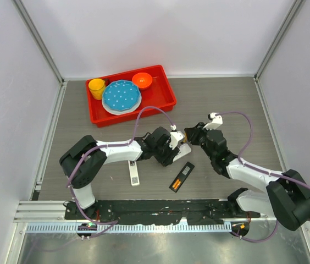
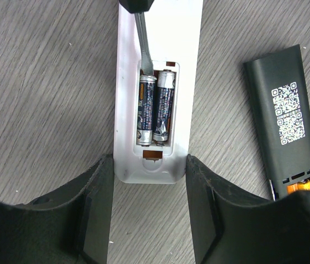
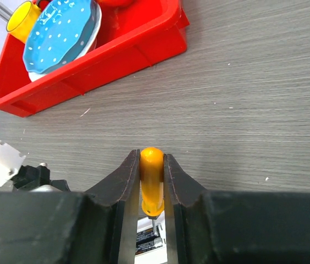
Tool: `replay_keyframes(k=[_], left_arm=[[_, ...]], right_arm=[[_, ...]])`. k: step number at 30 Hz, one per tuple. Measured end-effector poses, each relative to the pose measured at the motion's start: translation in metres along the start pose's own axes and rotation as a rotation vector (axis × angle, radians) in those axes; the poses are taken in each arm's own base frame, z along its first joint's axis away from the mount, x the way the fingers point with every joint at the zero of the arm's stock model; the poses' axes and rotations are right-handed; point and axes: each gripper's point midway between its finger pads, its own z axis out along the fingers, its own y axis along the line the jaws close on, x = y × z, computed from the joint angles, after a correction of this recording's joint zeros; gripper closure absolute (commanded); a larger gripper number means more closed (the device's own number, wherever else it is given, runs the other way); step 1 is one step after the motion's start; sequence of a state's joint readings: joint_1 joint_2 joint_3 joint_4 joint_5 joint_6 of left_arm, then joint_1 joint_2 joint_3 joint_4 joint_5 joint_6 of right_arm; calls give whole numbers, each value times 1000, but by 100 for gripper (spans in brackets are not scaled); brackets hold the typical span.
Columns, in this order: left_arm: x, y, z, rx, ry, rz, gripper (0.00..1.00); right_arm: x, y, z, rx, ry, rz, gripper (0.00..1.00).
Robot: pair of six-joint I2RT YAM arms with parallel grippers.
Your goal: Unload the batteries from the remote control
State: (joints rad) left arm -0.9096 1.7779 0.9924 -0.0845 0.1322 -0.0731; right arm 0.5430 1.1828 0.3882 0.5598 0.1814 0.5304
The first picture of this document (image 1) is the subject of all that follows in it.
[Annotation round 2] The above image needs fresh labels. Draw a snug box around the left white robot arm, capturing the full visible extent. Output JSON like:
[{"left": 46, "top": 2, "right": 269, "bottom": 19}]
[{"left": 59, "top": 126, "right": 185, "bottom": 219}]

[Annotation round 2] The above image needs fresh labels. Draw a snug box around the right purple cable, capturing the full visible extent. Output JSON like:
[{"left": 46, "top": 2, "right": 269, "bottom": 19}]
[{"left": 218, "top": 111, "right": 310, "bottom": 244}]

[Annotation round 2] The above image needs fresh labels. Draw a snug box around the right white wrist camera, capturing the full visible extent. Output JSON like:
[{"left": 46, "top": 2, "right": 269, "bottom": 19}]
[{"left": 203, "top": 112, "right": 223, "bottom": 130}]

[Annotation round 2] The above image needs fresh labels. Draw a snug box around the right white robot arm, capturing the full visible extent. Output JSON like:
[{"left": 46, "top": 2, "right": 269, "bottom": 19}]
[{"left": 185, "top": 122, "right": 310, "bottom": 231}]

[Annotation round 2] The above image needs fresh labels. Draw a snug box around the white slotted cable duct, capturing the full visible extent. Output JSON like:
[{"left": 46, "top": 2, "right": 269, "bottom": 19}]
[{"left": 26, "top": 222, "right": 232, "bottom": 234}]

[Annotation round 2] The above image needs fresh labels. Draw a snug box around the purple cable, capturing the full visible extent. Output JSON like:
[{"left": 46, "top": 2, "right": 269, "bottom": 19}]
[
  {"left": 218, "top": 111, "right": 310, "bottom": 244},
  {"left": 66, "top": 106, "right": 178, "bottom": 239}
]

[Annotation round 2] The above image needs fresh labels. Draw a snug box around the white slim remote control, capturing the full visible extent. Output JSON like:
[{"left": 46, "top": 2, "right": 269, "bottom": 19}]
[{"left": 128, "top": 161, "right": 140, "bottom": 186}]

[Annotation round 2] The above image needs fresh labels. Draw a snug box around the orange handled screwdriver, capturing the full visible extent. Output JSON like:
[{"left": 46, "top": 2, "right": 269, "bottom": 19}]
[{"left": 181, "top": 133, "right": 187, "bottom": 144}]

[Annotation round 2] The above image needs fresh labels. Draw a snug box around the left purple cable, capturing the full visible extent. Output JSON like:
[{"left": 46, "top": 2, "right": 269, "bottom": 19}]
[{"left": 66, "top": 106, "right": 178, "bottom": 239}]

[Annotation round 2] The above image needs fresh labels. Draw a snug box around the blue dotted plate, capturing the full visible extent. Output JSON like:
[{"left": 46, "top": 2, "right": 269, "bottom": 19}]
[{"left": 102, "top": 80, "right": 141, "bottom": 100}]

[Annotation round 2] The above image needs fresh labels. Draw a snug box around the orange bowl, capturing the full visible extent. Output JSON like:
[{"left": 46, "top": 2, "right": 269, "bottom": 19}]
[{"left": 131, "top": 72, "right": 153, "bottom": 90}]

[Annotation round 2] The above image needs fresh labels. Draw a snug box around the red plastic tray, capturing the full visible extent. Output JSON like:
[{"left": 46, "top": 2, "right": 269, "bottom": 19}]
[{"left": 85, "top": 65, "right": 176, "bottom": 128}]

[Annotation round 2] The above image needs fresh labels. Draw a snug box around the white plate under blue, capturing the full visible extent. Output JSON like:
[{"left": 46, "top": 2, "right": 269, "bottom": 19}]
[{"left": 101, "top": 95, "right": 142, "bottom": 116}]

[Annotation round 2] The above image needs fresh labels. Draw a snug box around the orange battery in black remote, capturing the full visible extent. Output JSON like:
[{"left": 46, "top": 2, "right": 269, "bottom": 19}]
[{"left": 172, "top": 179, "right": 180, "bottom": 190}]

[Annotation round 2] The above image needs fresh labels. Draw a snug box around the black open remote control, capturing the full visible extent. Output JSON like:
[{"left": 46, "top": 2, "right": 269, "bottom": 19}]
[{"left": 169, "top": 162, "right": 195, "bottom": 193}]

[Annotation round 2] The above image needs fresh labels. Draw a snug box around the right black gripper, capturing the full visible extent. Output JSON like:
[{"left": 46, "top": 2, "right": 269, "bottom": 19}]
[{"left": 185, "top": 122, "right": 215, "bottom": 160}]

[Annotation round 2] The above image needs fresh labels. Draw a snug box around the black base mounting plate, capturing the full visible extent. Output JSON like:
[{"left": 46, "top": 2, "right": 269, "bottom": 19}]
[{"left": 63, "top": 199, "right": 261, "bottom": 226}]

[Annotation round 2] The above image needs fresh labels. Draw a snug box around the yellow mug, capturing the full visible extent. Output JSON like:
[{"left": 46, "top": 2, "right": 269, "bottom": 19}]
[{"left": 88, "top": 78, "right": 109, "bottom": 100}]

